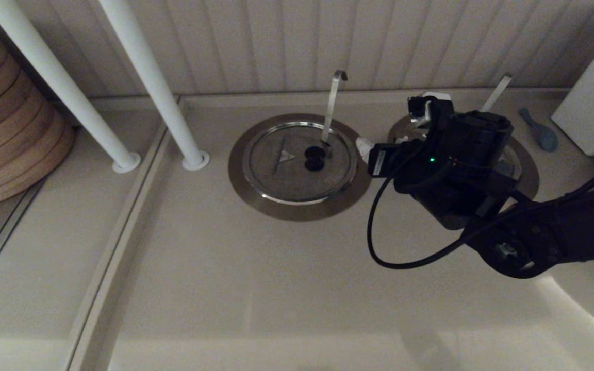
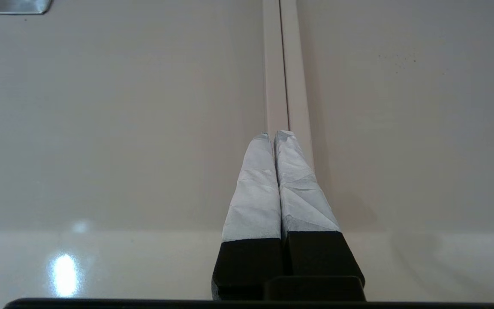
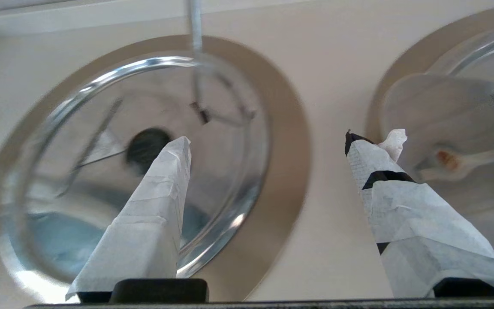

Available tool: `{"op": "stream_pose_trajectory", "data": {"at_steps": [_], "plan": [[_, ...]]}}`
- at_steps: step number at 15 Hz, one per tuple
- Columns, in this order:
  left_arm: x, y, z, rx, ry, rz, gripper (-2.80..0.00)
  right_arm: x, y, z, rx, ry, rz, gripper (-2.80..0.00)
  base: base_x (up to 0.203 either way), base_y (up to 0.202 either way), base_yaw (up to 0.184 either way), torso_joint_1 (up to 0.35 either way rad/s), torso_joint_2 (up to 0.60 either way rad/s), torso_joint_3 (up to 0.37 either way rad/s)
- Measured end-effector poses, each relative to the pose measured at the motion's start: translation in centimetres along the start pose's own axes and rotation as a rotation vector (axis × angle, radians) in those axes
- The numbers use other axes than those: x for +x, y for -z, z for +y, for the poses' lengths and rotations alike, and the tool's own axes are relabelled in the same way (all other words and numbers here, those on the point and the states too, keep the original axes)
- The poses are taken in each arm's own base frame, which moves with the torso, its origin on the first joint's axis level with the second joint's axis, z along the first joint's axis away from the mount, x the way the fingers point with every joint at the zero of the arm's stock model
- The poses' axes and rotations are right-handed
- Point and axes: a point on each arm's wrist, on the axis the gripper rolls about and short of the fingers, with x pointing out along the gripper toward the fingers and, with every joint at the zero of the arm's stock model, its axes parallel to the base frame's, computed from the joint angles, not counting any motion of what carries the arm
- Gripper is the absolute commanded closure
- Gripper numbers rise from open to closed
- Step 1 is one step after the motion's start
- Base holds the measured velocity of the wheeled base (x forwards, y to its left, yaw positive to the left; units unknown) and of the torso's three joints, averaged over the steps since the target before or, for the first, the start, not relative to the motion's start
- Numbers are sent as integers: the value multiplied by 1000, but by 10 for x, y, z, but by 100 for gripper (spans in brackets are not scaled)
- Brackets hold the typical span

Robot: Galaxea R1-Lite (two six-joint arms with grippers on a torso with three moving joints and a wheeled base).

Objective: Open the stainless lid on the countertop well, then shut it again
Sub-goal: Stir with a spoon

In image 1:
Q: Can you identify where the white pole base ring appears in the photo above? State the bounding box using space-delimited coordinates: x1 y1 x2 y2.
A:
182 150 210 172
112 152 142 174

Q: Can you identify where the straight steel ladle handle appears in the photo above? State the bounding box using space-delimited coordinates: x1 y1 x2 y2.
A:
480 74 513 113

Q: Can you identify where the round steel lid black knob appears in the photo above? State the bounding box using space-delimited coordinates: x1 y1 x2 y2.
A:
241 122 358 206

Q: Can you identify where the white and teal striped box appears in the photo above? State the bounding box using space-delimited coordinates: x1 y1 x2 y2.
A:
551 18 594 166

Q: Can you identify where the black cable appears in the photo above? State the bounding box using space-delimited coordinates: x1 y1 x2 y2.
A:
367 152 594 270

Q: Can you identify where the white round pole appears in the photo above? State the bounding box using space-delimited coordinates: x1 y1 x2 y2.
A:
98 0 205 165
0 0 135 168

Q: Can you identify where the brushed steel well collar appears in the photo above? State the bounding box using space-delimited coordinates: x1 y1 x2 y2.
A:
228 113 374 222
387 113 540 201

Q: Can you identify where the blue plastic spoon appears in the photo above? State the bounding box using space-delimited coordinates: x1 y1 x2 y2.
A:
518 107 559 153

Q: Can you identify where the hooked steel ladle handle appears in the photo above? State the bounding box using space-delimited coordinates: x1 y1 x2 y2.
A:
321 70 348 146

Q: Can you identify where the hinged steel lid black knob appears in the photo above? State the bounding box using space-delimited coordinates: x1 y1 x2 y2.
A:
399 120 522 181

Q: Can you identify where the bamboo steamer stack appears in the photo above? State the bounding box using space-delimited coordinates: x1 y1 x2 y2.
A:
0 25 76 209

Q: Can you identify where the small right wrist camera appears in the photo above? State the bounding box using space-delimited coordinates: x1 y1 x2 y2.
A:
407 92 455 128

